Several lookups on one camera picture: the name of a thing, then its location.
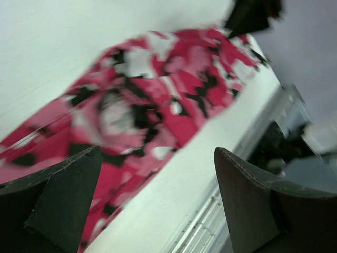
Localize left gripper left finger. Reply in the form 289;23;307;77
1;147;103;252

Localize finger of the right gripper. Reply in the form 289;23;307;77
223;0;283;38

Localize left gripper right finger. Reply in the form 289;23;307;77
214;147;336;253

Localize pink camouflage trousers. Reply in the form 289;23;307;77
1;27;268;252

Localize aluminium frame rail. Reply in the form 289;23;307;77
163;86;313;252

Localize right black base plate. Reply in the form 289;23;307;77
247;121;315;175

